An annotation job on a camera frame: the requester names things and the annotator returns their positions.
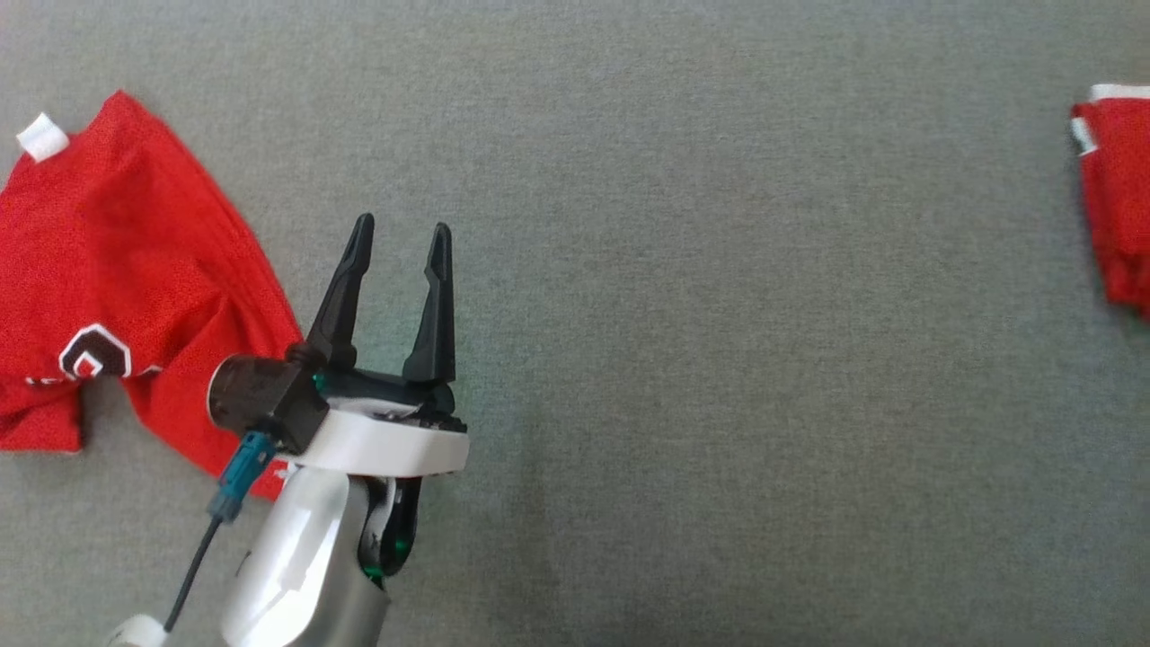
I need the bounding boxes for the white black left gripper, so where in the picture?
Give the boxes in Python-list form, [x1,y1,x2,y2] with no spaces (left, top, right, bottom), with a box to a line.
[283,213,470,477]

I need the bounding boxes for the red white basketball jersey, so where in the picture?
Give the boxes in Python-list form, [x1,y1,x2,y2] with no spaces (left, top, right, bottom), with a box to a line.
[0,90,306,501]

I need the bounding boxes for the red Bulls 23 shorts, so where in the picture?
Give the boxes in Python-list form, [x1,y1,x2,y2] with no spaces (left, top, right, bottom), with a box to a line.
[1069,84,1150,320]

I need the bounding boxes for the grey fabric sofa seat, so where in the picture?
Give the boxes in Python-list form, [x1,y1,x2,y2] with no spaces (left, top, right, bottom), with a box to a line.
[0,0,1150,647]

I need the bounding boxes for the black cable with teal plug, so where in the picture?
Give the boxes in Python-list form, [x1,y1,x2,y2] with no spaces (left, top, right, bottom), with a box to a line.
[162,431,278,634]

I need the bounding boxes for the white round cable clip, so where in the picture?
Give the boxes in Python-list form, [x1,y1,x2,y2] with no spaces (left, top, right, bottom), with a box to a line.
[103,614,172,647]

